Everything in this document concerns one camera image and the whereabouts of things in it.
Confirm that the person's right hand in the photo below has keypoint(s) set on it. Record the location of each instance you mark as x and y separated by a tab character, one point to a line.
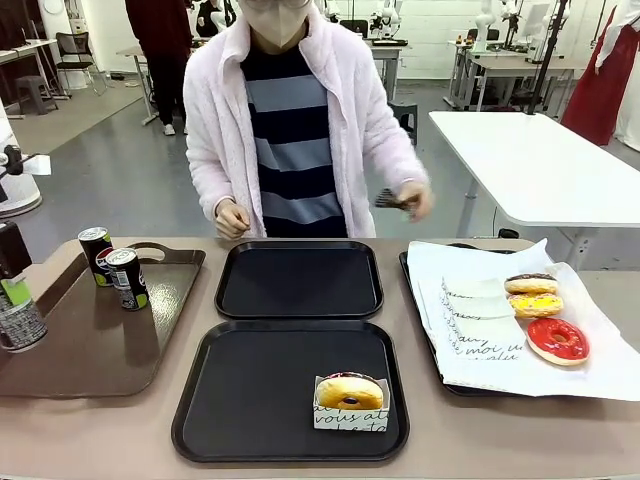
231	221

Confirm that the small black plastic tray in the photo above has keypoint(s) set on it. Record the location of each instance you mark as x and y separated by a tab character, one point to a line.
300	280

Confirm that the person's left hand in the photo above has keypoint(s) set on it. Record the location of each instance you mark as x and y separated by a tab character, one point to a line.
417	197

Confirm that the red glazed donut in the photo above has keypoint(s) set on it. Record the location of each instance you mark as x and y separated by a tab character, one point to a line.
547	336

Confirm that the person in dark red top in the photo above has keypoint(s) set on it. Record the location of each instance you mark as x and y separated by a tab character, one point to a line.
160	50

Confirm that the grey table behind person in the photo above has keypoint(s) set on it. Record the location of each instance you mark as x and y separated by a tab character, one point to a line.
140	75

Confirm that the large white table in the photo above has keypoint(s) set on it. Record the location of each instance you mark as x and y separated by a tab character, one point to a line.
540	165

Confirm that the person's right forearm pink sleeve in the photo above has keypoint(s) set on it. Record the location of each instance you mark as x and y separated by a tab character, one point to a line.
207	170

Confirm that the beige face mask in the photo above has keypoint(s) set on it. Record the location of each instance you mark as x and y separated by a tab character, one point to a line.
275	25

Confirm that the grey workbench with robot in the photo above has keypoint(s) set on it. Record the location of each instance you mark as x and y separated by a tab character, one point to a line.
505	70

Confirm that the flat printed paper donut sleeve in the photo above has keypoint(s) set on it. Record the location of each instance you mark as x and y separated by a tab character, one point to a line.
487	337
480	306
475	287

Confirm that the white paper liner sheet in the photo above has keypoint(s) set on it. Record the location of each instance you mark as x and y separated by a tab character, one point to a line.
505	375

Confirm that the large black plastic tray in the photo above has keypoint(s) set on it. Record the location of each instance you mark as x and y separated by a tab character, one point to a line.
260	390

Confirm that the grey table with black tray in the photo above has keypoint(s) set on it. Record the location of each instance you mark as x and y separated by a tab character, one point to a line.
387	55

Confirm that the black green Pepsi can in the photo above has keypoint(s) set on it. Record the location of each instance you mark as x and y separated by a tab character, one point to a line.
129	282
97	255

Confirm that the yellow glazed donut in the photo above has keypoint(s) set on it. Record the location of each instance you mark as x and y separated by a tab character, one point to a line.
536	305

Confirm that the white desk by wall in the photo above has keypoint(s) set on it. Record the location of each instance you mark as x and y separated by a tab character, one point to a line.
25	55

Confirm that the chocolate glazed donut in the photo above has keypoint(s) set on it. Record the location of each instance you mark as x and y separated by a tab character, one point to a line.
531	284

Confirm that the black tongs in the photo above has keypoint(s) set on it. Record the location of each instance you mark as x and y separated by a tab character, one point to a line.
390	201

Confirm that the black tray under paper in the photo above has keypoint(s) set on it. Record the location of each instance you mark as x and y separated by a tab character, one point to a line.
425	340

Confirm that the person's left forearm pink sleeve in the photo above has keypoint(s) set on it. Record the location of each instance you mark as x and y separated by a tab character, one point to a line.
395	155

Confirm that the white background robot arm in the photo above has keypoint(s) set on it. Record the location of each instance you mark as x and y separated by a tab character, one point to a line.
485	25

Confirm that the chocolate sprinkle donut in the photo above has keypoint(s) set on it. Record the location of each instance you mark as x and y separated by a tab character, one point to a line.
332	392

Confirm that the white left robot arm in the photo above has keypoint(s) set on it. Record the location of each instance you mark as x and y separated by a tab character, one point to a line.
17	185

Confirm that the dark grey plastic stool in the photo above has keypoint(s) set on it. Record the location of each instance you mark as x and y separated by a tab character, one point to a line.
404	117

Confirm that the black office chair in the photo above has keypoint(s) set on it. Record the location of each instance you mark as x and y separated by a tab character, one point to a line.
75	55

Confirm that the black knob with white tag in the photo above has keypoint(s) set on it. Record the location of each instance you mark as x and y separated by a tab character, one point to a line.
15	162

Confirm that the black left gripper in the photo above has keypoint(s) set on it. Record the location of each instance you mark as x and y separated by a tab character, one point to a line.
12	250

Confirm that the person in pink fleece jacket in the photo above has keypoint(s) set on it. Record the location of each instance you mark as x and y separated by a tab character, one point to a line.
295	140

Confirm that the black tripod pole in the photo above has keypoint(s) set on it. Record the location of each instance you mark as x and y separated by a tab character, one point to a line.
547	55

